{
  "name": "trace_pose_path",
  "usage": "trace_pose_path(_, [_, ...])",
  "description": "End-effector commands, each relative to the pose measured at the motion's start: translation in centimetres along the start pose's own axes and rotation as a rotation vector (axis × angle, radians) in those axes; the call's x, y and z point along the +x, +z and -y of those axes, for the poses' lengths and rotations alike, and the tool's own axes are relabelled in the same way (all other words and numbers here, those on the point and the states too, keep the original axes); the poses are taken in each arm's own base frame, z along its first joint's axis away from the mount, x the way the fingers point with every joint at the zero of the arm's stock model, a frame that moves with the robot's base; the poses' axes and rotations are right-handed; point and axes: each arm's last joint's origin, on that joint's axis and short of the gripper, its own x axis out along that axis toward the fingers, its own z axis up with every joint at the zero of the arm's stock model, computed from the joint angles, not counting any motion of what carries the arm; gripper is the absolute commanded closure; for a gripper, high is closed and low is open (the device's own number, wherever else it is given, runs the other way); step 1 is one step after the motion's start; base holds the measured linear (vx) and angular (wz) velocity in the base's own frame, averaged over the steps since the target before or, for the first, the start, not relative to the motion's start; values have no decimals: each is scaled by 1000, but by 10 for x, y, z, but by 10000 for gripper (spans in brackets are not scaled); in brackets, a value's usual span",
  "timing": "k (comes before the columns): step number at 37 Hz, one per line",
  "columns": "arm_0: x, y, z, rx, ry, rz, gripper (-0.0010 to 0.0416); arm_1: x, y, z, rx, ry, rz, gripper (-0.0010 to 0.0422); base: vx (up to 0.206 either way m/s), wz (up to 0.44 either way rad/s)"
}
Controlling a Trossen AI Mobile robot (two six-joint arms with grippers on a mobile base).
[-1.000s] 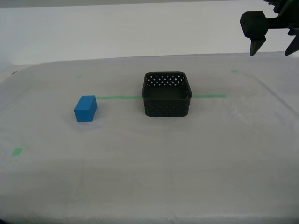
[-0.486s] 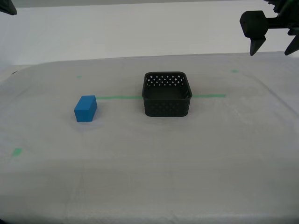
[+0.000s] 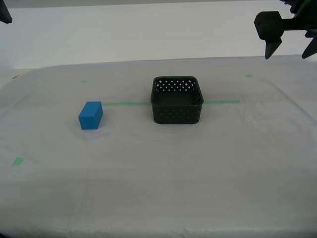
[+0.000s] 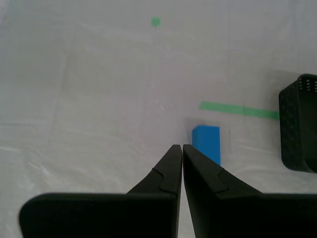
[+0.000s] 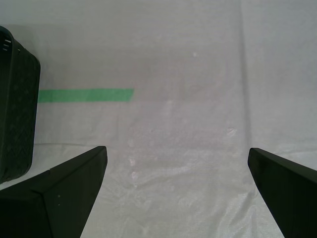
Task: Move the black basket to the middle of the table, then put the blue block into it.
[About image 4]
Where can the long green tape strip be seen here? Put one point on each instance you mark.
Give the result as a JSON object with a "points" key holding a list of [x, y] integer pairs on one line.
{"points": [[237, 109]]}

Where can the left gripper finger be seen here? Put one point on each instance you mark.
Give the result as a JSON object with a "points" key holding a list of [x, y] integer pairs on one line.
{"points": [[247, 215], [99, 215]]}

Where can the green tape square marker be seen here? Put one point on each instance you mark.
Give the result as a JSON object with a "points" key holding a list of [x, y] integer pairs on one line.
{"points": [[156, 21]]}

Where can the black perforated plastic basket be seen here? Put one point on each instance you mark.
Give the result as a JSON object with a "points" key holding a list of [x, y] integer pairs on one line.
{"points": [[292, 129]]}

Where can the blue rectangular block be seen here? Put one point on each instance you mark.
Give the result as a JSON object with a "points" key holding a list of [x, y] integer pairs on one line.
{"points": [[208, 141]]}

